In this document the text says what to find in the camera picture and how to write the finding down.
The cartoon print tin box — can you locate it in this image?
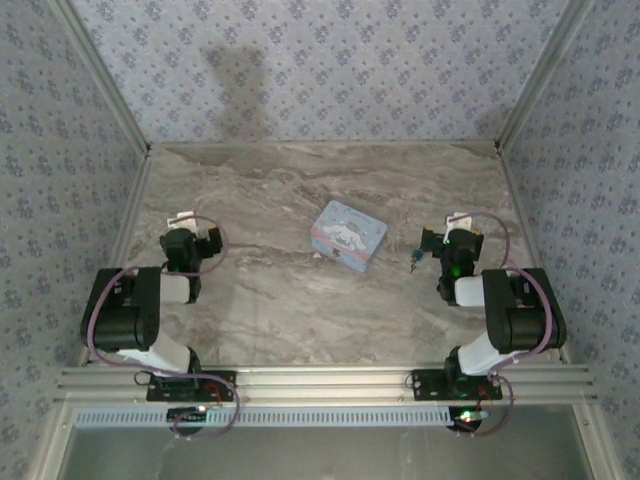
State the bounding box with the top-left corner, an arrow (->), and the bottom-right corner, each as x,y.
308,199 -> 389,275

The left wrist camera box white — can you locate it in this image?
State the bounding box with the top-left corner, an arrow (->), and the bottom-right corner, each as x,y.
167,211 -> 200,233

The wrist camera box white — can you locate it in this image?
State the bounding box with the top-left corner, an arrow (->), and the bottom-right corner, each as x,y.
167,211 -> 200,233
445,211 -> 475,235

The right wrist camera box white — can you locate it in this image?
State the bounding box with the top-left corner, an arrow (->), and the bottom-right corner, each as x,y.
445,211 -> 475,235

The aluminium table side rail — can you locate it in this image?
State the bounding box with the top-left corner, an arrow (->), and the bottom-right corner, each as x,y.
497,147 -> 574,365
77,149 -> 154,369

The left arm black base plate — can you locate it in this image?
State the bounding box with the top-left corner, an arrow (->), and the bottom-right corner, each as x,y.
146,370 -> 238,403

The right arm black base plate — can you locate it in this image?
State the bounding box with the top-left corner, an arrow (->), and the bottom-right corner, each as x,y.
410,368 -> 503,401

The aluminium table end rail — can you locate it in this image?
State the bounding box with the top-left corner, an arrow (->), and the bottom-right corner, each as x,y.
148,140 -> 503,149

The aluminium mounting rail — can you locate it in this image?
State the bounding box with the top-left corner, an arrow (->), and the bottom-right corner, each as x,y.
54,366 -> 599,405

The aluminium corner post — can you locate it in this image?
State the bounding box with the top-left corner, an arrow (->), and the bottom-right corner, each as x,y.
494,0 -> 596,151
49,0 -> 152,154

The grey slotted cable duct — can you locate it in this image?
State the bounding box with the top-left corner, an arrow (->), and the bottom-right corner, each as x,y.
73,405 -> 454,430

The aluminium frame leg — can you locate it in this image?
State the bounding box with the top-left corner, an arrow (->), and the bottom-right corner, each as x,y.
572,402 -> 619,480
27,402 -> 76,480

